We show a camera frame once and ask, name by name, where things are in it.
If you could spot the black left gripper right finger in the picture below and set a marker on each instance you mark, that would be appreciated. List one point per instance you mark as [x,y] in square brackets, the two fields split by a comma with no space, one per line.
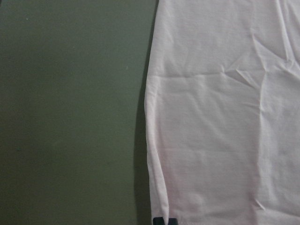
[172,221]

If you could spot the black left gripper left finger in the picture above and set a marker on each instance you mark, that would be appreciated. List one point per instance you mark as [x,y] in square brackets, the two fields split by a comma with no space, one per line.
[158,221]

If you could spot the pink Snoopy t-shirt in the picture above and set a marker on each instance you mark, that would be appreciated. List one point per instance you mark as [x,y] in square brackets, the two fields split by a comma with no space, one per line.
[222,109]

